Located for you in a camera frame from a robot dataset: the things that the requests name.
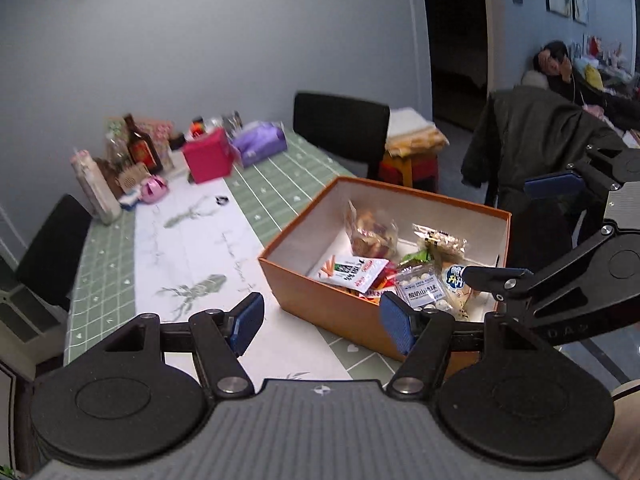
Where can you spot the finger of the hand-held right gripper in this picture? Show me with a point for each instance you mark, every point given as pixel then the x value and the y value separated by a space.
pixel 500 280
pixel 552 186

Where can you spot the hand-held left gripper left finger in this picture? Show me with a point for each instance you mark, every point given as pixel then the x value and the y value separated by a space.
pixel 247 320

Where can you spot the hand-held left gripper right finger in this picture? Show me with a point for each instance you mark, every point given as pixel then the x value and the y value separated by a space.
pixel 397 322

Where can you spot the red snack packet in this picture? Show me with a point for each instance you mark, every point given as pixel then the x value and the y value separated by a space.
pixel 382 290

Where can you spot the clear packet of white balls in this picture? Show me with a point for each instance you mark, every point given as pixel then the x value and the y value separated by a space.
pixel 420 287

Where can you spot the blue and white snack packet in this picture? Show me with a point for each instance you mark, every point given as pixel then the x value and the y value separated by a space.
pixel 455 277

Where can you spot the green snack packet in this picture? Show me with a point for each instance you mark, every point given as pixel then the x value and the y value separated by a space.
pixel 415 257

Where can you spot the clear packet of white peanuts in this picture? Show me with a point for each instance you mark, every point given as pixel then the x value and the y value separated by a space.
pixel 442 240

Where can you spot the white packet orange stick print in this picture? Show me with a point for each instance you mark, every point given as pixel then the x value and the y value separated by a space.
pixel 345 272

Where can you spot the orange cardboard box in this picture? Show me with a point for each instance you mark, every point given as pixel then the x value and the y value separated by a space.
pixel 320 305

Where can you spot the clear bag of mixed snacks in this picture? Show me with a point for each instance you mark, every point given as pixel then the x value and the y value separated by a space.
pixel 372 235

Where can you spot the dark jacket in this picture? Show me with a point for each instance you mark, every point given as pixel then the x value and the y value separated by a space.
pixel 525 135

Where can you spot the white deer print table runner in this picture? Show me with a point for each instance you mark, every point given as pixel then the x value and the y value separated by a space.
pixel 200 240

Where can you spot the small black object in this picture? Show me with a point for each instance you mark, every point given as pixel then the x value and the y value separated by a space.
pixel 222 200

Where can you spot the colourful clutter pile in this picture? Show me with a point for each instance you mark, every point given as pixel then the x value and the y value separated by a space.
pixel 607 62

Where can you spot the beige folded cloth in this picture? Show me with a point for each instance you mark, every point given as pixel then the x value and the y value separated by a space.
pixel 420 142

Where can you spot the red and yellow stool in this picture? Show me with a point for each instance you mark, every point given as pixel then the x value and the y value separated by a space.
pixel 407 170

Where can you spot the green checked tablecloth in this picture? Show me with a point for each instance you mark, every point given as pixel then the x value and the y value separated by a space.
pixel 295 170

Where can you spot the white folded towel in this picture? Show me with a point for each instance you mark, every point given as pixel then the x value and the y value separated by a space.
pixel 407 122

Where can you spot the pink hat-shaped container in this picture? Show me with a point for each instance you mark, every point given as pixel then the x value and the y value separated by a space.
pixel 154 190

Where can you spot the blue and white small pack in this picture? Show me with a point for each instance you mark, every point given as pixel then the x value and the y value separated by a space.
pixel 130 201

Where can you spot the pink box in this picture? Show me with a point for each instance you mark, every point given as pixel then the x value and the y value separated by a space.
pixel 207 157

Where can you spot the purple tissue pack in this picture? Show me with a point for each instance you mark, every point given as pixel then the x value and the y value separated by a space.
pixel 260 145

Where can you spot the small wooden radio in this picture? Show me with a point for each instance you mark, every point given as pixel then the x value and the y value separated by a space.
pixel 131 179

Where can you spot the white drink bottle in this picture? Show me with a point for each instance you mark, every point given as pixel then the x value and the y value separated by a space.
pixel 97 190

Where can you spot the clear glass cup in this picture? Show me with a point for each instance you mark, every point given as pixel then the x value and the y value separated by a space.
pixel 231 121

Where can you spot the brown liquor bottle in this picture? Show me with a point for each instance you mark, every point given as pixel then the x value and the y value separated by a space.
pixel 142 150

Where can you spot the red toy on white plate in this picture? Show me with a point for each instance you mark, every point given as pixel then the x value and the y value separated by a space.
pixel 198 126

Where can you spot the black chair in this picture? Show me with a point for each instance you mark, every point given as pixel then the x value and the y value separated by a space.
pixel 340 130
pixel 50 250

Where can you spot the colourful dotted board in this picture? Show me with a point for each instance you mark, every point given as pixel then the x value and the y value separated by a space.
pixel 160 132

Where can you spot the clear plastic bottle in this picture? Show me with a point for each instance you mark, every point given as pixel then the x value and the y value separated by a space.
pixel 117 152

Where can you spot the white cabinet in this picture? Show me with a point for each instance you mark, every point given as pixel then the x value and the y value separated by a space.
pixel 20 320

